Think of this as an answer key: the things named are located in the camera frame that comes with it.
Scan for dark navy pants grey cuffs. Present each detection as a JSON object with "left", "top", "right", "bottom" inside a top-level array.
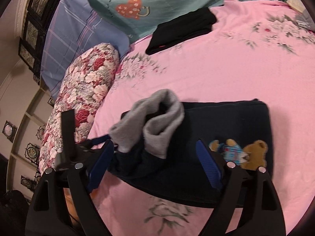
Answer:
[{"left": 108, "top": 89, "right": 273, "bottom": 208}]

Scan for cream carved headboard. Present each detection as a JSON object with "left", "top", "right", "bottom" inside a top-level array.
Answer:
[{"left": 1, "top": 0, "right": 68, "bottom": 200}]

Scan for red white floral quilt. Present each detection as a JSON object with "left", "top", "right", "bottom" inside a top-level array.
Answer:
[{"left": 38, "top": 43, "right": 119, "bottom": 173}]

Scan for blue plaid pillow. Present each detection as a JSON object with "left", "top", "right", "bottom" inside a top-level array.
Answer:
[{"left": 41, "top": 0, "right": 130, "bottom": 99}]

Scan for folded black garment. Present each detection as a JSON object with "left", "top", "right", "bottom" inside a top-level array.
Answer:
[{"left": 145, "top": 7, "right": 217, "bottom": 55}]

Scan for pink floral bed blanket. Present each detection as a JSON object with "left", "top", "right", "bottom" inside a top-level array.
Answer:
[{"left": 89, "top": 0, "right": 314, "bottom": 235}]

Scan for grey white clothes pile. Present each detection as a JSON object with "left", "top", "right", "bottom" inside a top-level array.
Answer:
[{"left": 287, "top": 0, "right": 315, "bottom": 32}]

